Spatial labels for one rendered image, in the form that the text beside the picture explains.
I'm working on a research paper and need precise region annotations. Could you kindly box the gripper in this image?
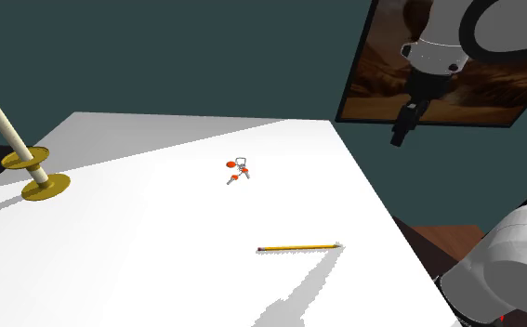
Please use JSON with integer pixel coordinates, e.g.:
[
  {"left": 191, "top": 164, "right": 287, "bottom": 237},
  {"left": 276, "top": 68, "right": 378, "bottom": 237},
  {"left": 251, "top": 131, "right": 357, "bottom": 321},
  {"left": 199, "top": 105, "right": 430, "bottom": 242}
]
[{"left": 389, "top": 67, "right": 455, "bottom": 149}]

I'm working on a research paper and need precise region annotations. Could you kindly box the framed brown wall picture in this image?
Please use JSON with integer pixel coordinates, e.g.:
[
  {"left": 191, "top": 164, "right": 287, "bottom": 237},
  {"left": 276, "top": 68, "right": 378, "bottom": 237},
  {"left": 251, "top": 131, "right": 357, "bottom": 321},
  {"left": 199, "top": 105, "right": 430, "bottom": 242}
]
[{"left": 334, "top": 0, "right": 527, "bottom": 129}]

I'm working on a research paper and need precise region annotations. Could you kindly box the white candle in brass holder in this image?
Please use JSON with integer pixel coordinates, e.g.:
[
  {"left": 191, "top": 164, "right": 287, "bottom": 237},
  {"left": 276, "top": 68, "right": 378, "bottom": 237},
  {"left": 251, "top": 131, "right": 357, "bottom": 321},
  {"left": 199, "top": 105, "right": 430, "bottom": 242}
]
[{"left": 0, "top": 83, "right": 72, "bottom": 203}]

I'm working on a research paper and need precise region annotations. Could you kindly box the yellow pencil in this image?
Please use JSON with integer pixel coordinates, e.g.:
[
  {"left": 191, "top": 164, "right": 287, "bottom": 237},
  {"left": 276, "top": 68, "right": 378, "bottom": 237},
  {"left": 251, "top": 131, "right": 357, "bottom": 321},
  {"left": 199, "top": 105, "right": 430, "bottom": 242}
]
[{"left": 256, "top": 242, "right": 344, "bottom": 253}]

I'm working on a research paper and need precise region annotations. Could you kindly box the orange key bunch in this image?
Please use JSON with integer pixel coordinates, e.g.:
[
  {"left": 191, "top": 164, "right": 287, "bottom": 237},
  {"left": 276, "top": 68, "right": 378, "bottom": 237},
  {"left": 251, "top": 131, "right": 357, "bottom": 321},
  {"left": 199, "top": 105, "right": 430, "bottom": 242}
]
[{"left": 225, "top": 156, "right": 252, "bottom": 187}]

